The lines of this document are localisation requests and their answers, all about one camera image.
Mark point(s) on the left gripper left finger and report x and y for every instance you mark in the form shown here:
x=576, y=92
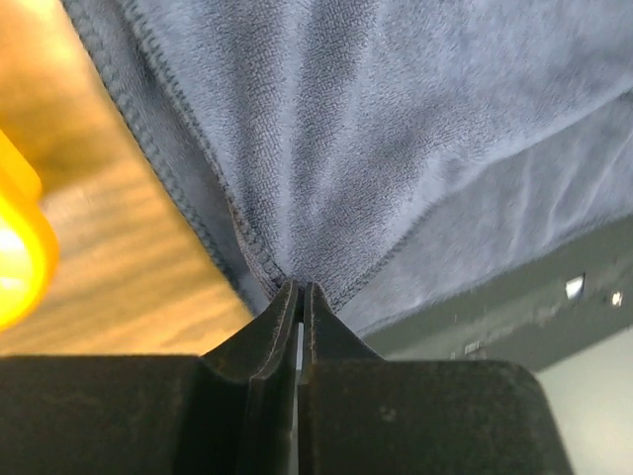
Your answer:
x=226, y=412

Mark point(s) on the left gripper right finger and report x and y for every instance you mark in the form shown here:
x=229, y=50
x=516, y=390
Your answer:
x=361, y=414

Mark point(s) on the dark blue towel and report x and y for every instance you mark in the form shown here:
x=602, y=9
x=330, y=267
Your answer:
x=393, y=152

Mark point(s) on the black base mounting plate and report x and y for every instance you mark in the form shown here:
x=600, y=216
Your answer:
x=535, y=315

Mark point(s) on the yellow plastic tray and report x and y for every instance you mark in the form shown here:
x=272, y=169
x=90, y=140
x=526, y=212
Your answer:
x=29, y=247

